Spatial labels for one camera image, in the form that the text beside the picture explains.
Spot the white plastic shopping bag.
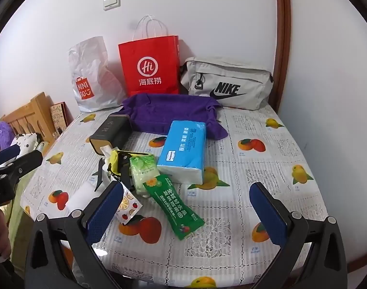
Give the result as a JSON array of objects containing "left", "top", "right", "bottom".
[{"left": 68, "top": 36, "right": 127, "bottom": 114}]

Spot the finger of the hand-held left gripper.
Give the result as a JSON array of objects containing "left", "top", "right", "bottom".
[
  {"left": 0, "top": 144, "right": 20, "bottom": 170},
  {"left": 0, "top": 150, "right": 44, "bottom": 187}
]

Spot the green bed sheet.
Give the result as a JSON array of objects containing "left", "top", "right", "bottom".
[{"left": 2, "top": 173, "right": 37, "bottom": 280}]

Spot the purple towel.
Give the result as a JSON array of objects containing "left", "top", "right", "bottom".
[{"left": 122, "top": 93, "right": 229, "bottom": 141}]

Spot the green snack packet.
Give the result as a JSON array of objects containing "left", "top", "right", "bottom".
[{"left": 143, "top": 174, "right": 206, "bottom": 241}]

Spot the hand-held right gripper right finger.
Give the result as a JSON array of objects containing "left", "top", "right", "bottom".
[{"left": 249, "top": 182, "right": 348, "bottom": 289}]

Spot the black watch strap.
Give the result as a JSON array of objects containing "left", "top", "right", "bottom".
[{"left": 113, "top": 150, "right": 149, "bottom": 188}]

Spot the red paper shopping bag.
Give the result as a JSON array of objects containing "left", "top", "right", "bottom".
[{"left": 118, "top": 15, "right": 181, "bottom": 97}]

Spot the blue tissue pack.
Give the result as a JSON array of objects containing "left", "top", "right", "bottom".
[{"left": 156, "top": 119, "right": 208, "bottom": 185}]

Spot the fruit print tablecloth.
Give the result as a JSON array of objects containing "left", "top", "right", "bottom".
[{"left": 20, "top": 105, "right": 329, "bottom": 289}]

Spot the small green tissue pack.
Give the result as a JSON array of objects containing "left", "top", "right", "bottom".
[{"left": 129, "top": 154, "right": 161, "bottom": 198}]

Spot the fruit print small packet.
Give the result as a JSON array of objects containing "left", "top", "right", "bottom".
[{"left": 115, "top": 183, "right": 143, "bottom": 225}]

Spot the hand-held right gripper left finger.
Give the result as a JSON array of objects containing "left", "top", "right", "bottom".
[{"left": 26, "top": 181, "right": 125, "bottom": 289}]

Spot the dark green box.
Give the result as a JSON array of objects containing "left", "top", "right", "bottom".
[{"left": 89, "top": 115, "right": 131, "bottom": 155}]

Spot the purple fluffy plush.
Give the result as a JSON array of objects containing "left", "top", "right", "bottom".
[{"left": 0, "top": 122, "right": 15, "bottom": 151}]

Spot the brown wooden door frame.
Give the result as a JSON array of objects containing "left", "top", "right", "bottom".
[{"left": 273, "top": 0, "right": 293, "bottom": 112}]

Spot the floral print pillow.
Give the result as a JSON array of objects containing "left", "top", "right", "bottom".
[{"left": 10, "top": 132, "right": 41, "bottom": 155}]

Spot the grey waist bag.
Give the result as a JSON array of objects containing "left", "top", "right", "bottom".
[{"left": 179, "top": 56, "right": 275, "bottom": 111}]

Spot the white wall light switch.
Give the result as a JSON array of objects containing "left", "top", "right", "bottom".
[{"left": 102, "top": 0, "right": 122, "bottom": 11}]

